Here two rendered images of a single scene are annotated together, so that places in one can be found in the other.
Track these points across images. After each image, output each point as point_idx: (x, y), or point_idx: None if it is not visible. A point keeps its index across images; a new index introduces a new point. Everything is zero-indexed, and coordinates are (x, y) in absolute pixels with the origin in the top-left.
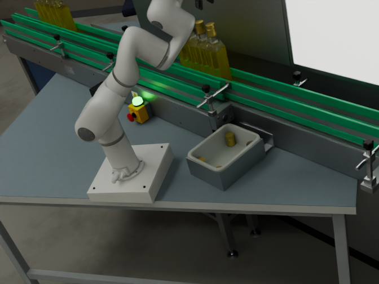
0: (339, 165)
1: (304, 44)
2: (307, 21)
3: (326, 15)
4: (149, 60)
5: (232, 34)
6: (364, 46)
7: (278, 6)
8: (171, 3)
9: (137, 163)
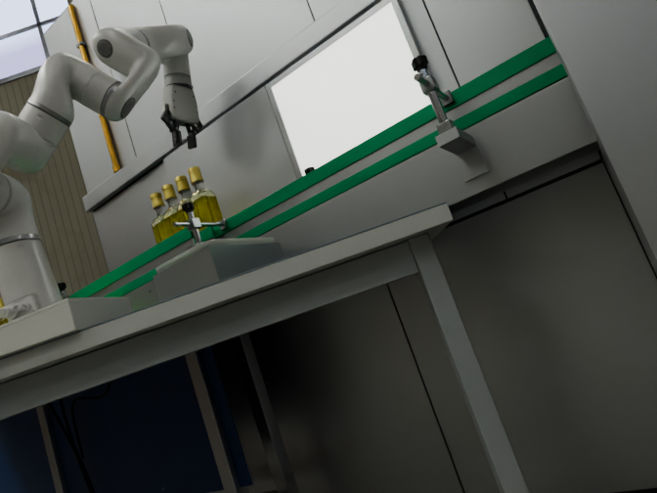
0: (400, 212)
1: (311, 149)
2: (307, 114)
3: (326, 89)
4: (89, 87)
5: (226, 207)
6: (376, 92)
7: (272, 122)
8: (126, 30)
9: (60, 300)
